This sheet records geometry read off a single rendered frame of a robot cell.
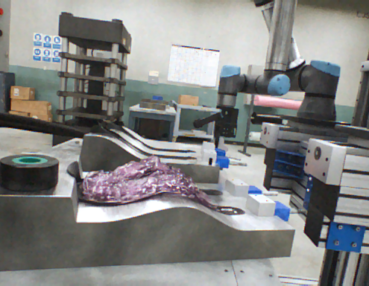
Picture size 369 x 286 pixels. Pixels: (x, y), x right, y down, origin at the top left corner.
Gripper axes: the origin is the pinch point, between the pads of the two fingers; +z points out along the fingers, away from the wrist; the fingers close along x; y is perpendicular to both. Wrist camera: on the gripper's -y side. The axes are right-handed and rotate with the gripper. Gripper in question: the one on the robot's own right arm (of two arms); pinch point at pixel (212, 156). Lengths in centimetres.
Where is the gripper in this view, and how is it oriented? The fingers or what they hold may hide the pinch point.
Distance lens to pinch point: 120.3
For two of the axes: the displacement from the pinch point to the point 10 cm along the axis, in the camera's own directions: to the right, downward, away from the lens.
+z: -1.2, 9.8, 1.5
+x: 0.2, -1.5, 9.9
